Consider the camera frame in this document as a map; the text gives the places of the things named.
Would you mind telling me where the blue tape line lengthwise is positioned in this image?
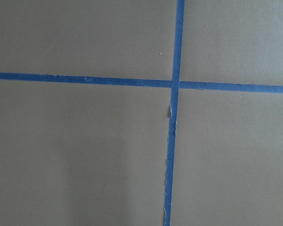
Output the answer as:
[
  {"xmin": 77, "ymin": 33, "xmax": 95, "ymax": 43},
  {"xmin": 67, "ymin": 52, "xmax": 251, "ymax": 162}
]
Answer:
[{"xmin": 163, "ymin": 0, "xmax": 185, "ymax": 226}]

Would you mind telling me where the blue tape line crosswise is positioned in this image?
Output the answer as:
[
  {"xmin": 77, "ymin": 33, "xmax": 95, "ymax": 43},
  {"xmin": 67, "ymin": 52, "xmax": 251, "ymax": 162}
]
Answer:
[{"xmin": 0, "ymin": 73, "xmax": 283, "ymax": 94}]

